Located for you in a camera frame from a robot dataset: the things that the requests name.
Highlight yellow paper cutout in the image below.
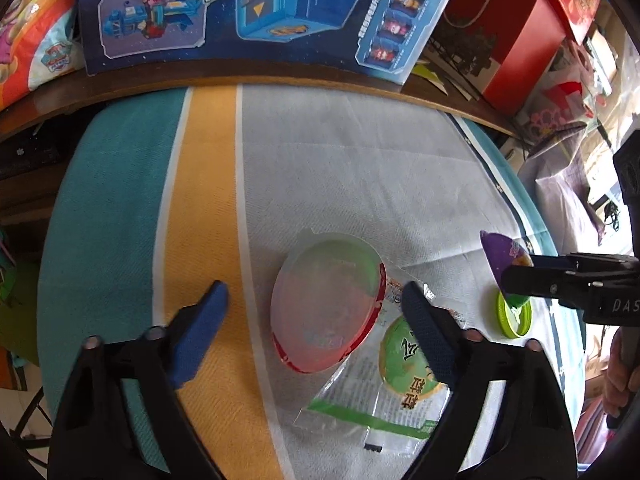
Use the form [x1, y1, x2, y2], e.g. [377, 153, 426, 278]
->
[411, 61, 449, 96]

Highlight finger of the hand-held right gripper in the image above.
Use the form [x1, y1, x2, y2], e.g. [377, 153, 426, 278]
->
[530, 253, 577, 269]
[501, 266, 592, 309]

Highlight clear green printed wrapper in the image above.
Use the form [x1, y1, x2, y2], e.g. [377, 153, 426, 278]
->
[295, 270, 468, 456]

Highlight red gift box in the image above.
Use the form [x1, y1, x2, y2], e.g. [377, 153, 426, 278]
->
[430, 0, 568, 116]

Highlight striped teal white tablecloth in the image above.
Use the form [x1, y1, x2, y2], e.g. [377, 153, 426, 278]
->
[36, 82, 588, 480]

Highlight person's right hand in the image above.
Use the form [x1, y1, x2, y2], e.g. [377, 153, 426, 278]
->
[602, 332, 628, 428]

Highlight orange printed cartoon bag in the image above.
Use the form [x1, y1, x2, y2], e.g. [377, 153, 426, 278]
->
[0, 0, 83, 111]

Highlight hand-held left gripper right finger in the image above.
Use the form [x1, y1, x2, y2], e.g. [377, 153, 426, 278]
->
[400, 281, 579, 480]

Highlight pink floral paper bag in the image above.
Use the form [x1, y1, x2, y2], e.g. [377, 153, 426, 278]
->
[529, 75, 601, 132]

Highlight black cable bundle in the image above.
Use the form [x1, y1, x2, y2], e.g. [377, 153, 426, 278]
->
[601, 199, 622, 232]

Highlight green cloth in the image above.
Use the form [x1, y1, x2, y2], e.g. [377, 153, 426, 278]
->
[0, 280, 41, 366]

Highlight purple cone wrapper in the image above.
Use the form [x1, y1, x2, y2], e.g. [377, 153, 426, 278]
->
[479, 230, 535, 308]

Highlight grey purple fabric bag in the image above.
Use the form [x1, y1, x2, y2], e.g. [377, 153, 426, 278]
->
[517, 125, 608, 246]

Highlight clear plastic lid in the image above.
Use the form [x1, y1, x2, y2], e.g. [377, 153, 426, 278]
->
[270, 229, 388, 375]

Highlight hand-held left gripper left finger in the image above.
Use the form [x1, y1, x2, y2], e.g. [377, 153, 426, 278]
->
[47, 280, 230, 480]

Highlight green plastic lid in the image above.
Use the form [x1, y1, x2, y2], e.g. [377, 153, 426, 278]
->
[496, 290, 535, 338]

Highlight blue toy box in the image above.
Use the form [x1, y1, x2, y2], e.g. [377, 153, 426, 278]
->
[80, 0, 472, 86]

